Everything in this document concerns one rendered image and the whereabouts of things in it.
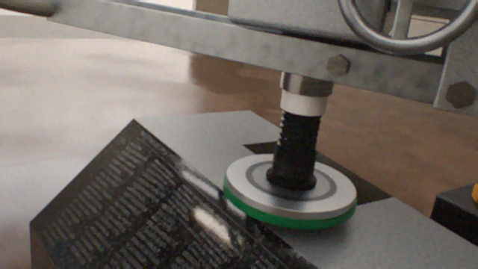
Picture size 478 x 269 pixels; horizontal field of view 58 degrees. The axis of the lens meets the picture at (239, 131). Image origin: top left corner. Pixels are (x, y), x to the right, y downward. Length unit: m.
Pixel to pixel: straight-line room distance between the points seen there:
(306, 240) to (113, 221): 0.42
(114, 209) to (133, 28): 0.40
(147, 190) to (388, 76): 0.54
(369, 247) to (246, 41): 0.36
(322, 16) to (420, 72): 0.14
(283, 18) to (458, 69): 0.21
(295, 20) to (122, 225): 0.55
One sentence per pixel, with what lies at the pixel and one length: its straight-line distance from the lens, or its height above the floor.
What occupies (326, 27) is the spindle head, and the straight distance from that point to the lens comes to 0.55.
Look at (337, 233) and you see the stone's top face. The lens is 0.72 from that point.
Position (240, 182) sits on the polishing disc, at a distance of 0.69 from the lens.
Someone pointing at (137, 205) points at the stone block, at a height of 0.77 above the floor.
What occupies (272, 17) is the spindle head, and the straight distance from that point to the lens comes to 0.57.
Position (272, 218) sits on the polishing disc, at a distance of 0.64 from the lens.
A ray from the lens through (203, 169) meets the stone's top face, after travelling 0.86.
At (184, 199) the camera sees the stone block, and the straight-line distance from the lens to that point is 0.83.
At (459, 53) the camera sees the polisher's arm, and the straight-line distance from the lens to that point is 0.57.
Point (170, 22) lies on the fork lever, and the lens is 0.68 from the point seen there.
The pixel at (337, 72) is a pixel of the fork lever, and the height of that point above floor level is 1.12.
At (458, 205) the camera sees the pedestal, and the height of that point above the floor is 0.74.
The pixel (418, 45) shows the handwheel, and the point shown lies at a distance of 0.48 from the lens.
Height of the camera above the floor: 1.22
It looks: 19 degrees down
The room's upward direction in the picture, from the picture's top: 7 degrees clockwise
